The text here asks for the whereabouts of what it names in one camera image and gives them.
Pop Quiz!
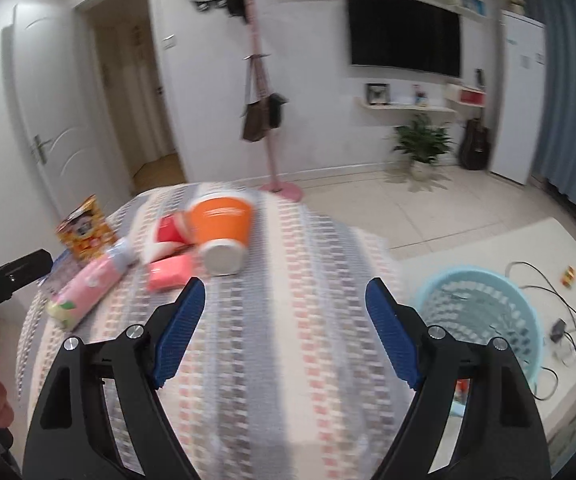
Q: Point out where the pink tissue packet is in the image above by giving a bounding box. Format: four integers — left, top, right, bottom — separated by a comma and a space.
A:
148, 252, 195, 292

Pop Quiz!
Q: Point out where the orange soymilk paper cup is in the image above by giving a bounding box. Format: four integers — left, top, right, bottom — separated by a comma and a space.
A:
186, 190, 255, 276

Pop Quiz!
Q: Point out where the red white paper cup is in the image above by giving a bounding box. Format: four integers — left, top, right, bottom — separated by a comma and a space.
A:
140, 211, 193, 264

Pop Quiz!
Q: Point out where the light blue plastic basket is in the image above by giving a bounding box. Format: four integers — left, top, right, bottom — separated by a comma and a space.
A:
411, 265, 545, 470

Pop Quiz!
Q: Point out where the pink yogurt drink bottle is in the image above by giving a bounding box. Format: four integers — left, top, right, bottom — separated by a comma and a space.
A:
47, 237, 136, 332

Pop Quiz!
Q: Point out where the striped woven tablecloth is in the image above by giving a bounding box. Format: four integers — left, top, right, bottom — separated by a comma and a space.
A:
14, 181, 414, 480

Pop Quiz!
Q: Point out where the orange panda snack packet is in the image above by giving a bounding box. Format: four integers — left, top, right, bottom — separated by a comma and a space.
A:
56, 195, 117, 263

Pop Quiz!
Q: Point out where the pink coat rack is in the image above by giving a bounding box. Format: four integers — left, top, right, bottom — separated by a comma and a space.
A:
245, 0, 303, 203

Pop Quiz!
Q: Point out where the white low coffee table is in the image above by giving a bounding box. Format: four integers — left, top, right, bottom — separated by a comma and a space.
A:
399, 216, 576, 470

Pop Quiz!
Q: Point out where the colourful puzzle cube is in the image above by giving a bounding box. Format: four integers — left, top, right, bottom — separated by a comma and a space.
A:
561, 266, 576, 288

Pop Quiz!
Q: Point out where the black acoustic guitar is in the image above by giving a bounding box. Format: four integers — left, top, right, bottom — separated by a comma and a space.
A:
458, 68, 491, 171

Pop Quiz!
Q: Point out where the green potted plant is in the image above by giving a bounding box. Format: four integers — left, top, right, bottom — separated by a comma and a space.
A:
393, 113, 452, 181

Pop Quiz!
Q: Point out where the brown hanging bag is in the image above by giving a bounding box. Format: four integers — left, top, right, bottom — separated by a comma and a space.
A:
242, 54, 268, 143

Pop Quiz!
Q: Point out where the black hanging bag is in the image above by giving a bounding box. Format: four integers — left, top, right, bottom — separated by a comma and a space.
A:
267, 92, 288, 129

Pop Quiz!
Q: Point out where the framed butterfly picture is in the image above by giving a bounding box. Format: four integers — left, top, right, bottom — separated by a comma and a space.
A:
365, 82, 391, 106

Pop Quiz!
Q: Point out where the white refrigerator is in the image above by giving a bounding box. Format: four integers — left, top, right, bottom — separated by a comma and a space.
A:
490, 11, 546, 185

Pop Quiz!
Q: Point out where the black cable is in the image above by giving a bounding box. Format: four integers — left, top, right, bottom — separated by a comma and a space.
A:
505, 260, 576, 402

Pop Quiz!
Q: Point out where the white door with handle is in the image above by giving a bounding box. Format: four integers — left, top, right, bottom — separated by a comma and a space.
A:
11, 2, 125, 217

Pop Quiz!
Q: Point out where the white curved wall shelf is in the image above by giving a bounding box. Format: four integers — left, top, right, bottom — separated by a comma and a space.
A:
354, 98, 456, 115

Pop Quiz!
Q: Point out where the white red wall box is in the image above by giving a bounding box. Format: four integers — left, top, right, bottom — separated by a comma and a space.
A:
444, 84, 486, 107

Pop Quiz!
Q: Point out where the white light switch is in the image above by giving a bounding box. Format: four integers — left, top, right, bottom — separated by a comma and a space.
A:
163, 35, 176, 49

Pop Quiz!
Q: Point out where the black wall television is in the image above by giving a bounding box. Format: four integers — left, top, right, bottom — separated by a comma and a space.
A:
345, 0, 462, 78

